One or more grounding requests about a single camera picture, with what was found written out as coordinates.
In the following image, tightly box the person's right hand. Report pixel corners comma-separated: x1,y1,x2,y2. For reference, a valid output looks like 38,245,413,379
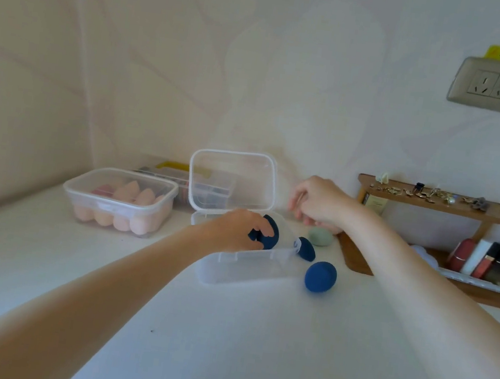
285,173,363,238

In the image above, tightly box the person's left hand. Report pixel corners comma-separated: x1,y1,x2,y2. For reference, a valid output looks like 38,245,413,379
187,203,278,265

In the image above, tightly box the dark blue cut makeup sponge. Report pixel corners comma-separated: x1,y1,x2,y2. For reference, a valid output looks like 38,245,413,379
246,213,283,252

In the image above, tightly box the person's left forearm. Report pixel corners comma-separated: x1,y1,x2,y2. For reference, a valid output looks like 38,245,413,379
0,201,217,379

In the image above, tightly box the person's right forearm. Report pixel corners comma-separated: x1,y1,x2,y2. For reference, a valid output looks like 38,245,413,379
321,199,500,379

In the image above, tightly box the green makeup sponge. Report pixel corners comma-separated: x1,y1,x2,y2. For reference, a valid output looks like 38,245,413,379
306,225,336,249

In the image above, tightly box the dark blue pointed makeup sponge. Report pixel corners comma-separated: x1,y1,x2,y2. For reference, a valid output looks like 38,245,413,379
294,236,319,263

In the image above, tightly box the clear plastic box with lid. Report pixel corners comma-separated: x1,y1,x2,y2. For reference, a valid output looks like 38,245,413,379
174,145,328,297

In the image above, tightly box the blue round makeup sponge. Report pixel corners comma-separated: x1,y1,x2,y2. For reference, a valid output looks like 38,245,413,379
303,259,339,296

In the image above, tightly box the small pale cosmetic box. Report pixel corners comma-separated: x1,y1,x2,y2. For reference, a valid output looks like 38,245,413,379
360,192,390,218

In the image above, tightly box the clear container with yellow clip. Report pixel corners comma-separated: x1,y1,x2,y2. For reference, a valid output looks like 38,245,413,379
131,156,217,215

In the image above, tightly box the pile of pink makeup sponges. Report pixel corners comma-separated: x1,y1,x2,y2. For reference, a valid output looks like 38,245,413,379
70,173,176,239

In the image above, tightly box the scatter of small metal jewellery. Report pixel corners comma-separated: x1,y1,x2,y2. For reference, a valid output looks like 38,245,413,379
368,170,500,219

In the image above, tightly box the clear plastic storage container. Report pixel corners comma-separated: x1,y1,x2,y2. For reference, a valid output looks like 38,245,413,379
58,162,181,242

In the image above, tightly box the red lipstick tube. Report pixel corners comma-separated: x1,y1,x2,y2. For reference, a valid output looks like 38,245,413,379
445,236,477,275

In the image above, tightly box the white cosmetic tube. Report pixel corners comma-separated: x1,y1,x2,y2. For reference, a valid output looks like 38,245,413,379
459,237,494,279

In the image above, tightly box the clear plastic tray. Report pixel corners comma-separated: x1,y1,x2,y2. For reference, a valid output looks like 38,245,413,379
405,244,500,294

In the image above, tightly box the red lip gloss tube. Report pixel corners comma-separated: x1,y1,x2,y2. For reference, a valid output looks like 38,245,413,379
470,240,500,282

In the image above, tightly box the wooden desk shelf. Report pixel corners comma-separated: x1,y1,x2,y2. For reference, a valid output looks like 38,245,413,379
330,171,500,310

